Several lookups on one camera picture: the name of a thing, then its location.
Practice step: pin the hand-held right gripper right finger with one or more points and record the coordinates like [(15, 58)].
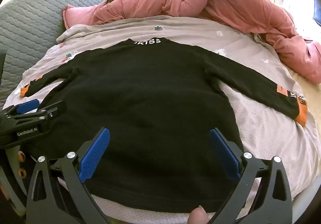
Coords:
[(224, 156)]

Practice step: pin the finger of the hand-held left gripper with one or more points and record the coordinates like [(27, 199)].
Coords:
[(28, 106), (54, 109)]

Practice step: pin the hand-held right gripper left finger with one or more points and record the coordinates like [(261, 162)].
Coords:
[(94, 156)]

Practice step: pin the black sweater with orange cuffs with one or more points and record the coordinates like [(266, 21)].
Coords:
[(150, 101)]

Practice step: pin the person's right hand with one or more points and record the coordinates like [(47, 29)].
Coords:
[(198, 216)]

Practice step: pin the strawberry print bed sheet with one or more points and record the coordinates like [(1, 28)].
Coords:
[(263, 126)]

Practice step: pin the grey quilted headboard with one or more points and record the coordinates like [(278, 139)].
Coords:
[(32, 18)]

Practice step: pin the dark screen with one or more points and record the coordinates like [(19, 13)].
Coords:
[(317, 10)]

